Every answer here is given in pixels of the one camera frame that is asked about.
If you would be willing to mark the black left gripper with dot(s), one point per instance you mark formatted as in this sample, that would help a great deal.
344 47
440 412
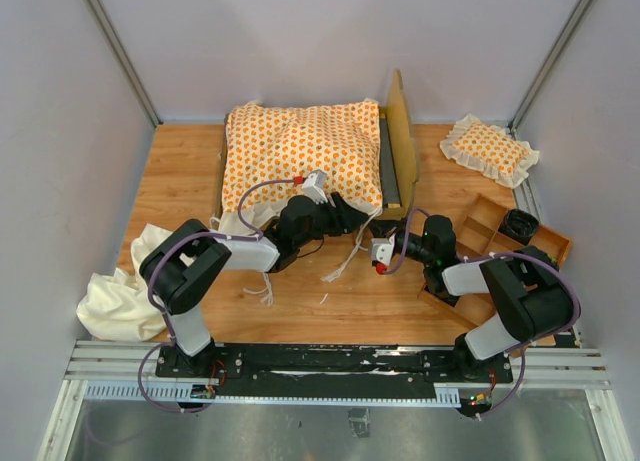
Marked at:
345 217

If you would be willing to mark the dark rolled sock upper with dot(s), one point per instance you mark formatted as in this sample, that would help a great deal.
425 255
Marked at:
519 226

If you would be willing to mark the cream cloth pile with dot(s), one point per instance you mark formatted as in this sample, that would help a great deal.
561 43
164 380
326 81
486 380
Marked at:
116 307

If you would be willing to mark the duck print bed cover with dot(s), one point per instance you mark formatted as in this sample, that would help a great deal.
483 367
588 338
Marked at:
296 175

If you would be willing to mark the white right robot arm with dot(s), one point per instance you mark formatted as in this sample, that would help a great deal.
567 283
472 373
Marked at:
532 299

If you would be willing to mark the wooden pet bed frame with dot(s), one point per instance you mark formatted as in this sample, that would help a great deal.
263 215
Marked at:
395 151

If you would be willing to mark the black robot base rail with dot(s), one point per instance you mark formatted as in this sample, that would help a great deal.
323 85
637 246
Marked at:
324 375

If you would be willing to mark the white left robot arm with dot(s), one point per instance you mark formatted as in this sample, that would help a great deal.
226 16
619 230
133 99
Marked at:
181 270

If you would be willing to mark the duck print small pillow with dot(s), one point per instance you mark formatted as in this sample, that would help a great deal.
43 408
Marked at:
489 150

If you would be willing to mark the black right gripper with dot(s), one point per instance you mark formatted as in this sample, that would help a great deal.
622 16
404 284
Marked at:
396 238

